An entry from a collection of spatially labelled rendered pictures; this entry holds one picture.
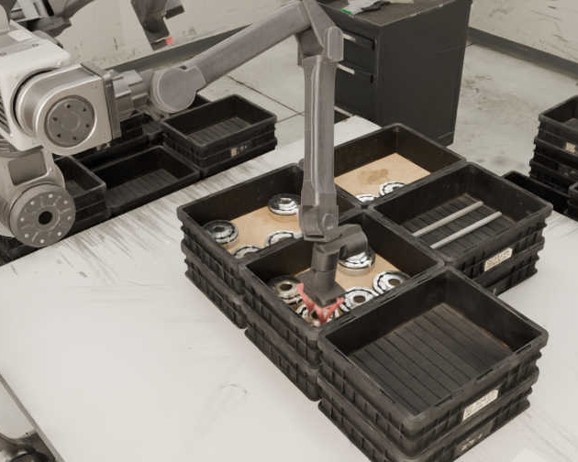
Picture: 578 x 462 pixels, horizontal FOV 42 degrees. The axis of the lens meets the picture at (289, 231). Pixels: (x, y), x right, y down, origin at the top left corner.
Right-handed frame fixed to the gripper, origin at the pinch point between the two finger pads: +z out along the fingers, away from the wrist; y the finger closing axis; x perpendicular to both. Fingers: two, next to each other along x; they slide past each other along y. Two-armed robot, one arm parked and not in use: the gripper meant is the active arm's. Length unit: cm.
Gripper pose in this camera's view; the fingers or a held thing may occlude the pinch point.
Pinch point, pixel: (316, 313)
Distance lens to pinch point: 173.0
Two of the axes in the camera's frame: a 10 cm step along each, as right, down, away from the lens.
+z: -0.9, 8.1, 5.9
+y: -5.7, -5.2, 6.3
